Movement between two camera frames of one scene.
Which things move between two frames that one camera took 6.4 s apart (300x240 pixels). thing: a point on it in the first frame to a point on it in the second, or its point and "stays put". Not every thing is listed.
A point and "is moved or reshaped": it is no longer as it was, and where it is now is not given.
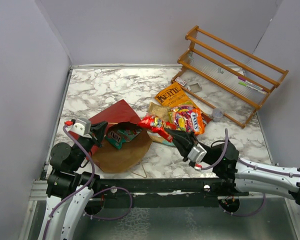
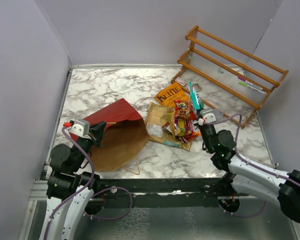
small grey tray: x=195 y=87 stays put
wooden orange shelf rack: x=231 y=82 stays put
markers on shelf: x=247 y=83 stays put
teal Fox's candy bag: x=117 y=137 to x=197 y=102
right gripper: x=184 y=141 to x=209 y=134
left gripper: x=98 y=129 stays put
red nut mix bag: x=152 y=123 to x=183 y=109
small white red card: x=180 y=81 stays put
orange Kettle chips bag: x=173 y=95 stays put
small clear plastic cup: x=217 y=114 stays put
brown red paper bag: x=106 y=157 is moved or reshaped
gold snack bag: x=158 y=110 stays put
